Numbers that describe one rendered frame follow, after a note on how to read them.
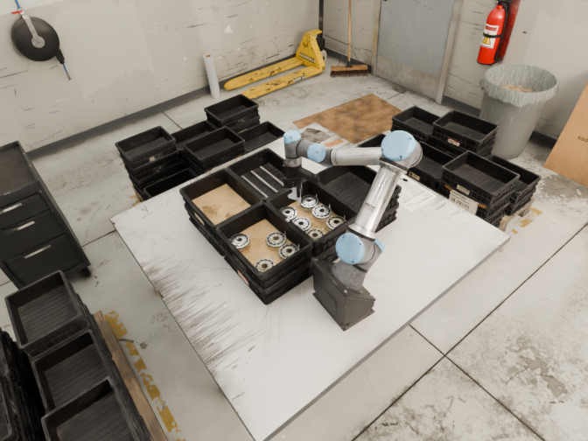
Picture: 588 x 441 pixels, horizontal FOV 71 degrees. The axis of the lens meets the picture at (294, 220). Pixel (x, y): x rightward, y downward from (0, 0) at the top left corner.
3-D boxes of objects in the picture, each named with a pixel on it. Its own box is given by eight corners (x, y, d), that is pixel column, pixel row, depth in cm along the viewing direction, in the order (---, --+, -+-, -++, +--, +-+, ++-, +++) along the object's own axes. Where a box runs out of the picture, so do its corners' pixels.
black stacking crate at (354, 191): (400, 205, 220) (402, 188, 212) (360, 230, 207) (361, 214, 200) (349, 171, 243) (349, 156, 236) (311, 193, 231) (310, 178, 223)
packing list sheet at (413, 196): (439, 195, 240) (439, 194, 239) (413, 213, 230) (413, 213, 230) (396, 171, 259) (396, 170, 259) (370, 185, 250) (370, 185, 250)
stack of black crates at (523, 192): (532, 200, 312) (542, 177, 296) (509, 218, 300) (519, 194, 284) (486, 177, 336) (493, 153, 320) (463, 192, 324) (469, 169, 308)
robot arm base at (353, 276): (364, 290, 179) (377, 273, 177) (349, 291, 167) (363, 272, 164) (340, 268, 187) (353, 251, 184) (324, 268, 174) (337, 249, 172)
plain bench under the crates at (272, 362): (478, 312, 261) (511, 236, 213) (276, 495, 196) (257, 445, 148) (317, 192, 357) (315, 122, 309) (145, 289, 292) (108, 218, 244)
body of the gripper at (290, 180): (285, 180, 198) (283, 158, 190) (303, 180, 197) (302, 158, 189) (283, 189, 192) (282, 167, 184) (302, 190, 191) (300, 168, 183)
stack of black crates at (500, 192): (501, 225, 296) (521, 175, 265) (476, 245, 284) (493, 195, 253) (454, 198, 320) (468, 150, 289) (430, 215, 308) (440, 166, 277)
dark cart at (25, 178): (98, 276, 304) (38, 180, 242) (34, 309, 286) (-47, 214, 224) (74, 233, 340) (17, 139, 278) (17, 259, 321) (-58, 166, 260)
